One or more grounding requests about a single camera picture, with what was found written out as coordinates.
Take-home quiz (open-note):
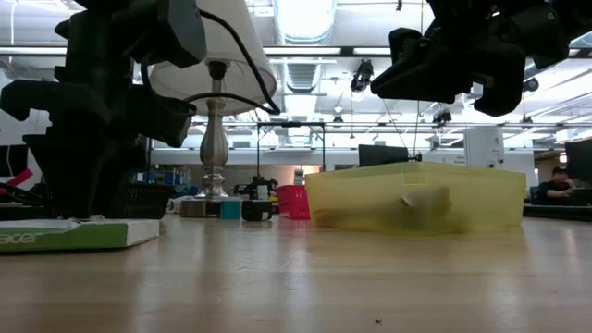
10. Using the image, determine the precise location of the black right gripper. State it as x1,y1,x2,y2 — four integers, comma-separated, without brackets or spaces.
369,0,571,117

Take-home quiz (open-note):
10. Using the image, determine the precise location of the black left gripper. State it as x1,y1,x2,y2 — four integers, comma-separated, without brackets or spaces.
0,64,199,218

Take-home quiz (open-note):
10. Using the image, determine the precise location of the green zip tie bundle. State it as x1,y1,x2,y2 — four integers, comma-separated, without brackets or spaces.
0,216,162,254

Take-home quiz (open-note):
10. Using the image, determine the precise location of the small blue white cube charger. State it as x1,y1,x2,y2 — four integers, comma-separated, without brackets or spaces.
219,198,243,221

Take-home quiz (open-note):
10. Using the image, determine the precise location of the yellow translucent plastic bin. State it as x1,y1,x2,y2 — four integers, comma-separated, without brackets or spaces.
303,160,528,236

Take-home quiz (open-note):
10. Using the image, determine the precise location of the black mesh basket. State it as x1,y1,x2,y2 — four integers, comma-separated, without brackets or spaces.
108,183,176,219

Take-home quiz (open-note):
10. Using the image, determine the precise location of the black computer monitor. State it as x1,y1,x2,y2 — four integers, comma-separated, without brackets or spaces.
564,138,592,182
358,143,411,168

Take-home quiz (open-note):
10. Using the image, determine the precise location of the white pillar with sign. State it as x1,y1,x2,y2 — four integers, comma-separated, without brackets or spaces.
463,126,506,170

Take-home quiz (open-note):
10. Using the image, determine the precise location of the white shade chrome table lamp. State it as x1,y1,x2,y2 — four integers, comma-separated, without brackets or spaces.
149,0,278,218

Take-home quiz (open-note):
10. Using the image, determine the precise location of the red plastic mesh basket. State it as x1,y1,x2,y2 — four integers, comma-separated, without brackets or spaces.
276,184,312,221

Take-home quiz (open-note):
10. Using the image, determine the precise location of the person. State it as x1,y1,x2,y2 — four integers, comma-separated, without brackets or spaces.
536,166,579,207

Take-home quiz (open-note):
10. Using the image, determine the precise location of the black hanging ceiling camera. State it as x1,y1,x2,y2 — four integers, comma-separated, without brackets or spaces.
350,58,375,93

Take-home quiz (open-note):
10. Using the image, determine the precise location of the black metal stand frame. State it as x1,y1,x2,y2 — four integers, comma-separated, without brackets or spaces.
255,120,327,186

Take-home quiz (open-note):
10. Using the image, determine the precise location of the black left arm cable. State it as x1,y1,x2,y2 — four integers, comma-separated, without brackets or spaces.
183,8,282,117

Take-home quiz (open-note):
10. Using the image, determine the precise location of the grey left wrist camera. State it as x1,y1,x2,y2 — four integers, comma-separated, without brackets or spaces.
156,0,208,69

